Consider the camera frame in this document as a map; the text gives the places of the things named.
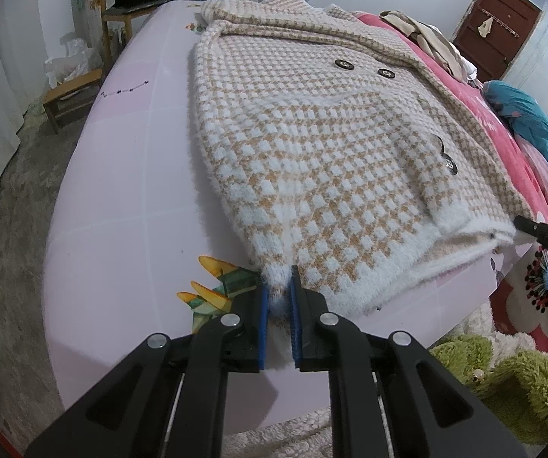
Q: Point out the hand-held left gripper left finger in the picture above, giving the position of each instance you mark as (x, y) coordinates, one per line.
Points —
(263, 324)

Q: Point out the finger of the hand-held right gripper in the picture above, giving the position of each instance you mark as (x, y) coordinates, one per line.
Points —
(546, 237)

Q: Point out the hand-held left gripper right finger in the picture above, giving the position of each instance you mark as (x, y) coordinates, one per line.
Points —
(295, 324)

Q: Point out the beige white houndstooth knit coat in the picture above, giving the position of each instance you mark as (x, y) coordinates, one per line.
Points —
(326, 162)

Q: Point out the beige clothes pile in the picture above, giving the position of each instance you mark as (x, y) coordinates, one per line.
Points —
(426, 33)

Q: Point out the pink floral blanket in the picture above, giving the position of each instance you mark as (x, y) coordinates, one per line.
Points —
(474, 119)

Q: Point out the brown door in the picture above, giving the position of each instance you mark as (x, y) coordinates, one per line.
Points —
(498, 33)

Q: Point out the pale cloth on door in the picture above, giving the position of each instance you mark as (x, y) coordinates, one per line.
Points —
(485, 27)

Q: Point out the small wooden stool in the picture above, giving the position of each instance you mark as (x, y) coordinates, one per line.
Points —
(71, 87)

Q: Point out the white plastic bags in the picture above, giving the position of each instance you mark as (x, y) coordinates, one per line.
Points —
(75, 57)

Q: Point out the wooden chair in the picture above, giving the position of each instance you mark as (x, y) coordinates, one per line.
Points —
(111, 14)

